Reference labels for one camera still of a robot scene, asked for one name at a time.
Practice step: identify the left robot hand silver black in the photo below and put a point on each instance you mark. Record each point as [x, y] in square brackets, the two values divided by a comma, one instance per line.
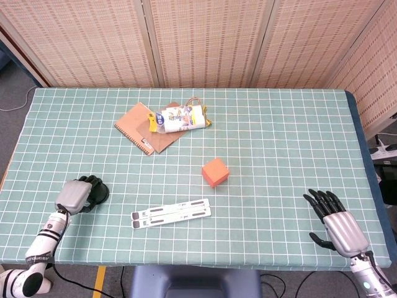
[73, 195]

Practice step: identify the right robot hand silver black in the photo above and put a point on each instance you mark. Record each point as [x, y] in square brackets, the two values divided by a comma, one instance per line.
[341, 226]

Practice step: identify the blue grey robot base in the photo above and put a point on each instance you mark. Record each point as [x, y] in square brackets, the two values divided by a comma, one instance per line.
[192, 282]

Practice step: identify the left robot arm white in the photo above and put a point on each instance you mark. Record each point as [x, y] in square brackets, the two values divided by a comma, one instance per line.
[40, 245]

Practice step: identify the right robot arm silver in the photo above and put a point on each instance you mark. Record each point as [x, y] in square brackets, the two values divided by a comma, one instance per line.
[369, 276]

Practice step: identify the black box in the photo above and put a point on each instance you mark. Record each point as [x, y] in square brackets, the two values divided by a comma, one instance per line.
[387, 183]

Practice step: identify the yellow floor tape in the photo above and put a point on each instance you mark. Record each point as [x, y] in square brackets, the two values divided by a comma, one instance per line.
[100, 279]

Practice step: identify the kraft spiral notebook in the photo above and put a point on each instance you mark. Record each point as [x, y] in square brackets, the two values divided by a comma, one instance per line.
[133, 124]

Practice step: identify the white folding laptop stand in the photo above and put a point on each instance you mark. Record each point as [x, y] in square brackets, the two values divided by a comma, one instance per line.
[173, 214]

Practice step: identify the green checked tablecloth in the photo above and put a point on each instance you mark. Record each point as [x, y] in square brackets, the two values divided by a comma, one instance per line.
[279, 139]

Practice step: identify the pack of white rolls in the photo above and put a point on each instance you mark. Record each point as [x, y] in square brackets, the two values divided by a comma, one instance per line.
[180, 119]

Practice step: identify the orange cube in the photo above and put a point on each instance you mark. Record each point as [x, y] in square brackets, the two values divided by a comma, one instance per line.
[215, 174]

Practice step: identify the woven folding screen panel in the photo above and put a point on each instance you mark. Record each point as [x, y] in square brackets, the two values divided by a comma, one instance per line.
[93, 40]
[310, 40]
[207, 40]
[375, 77]

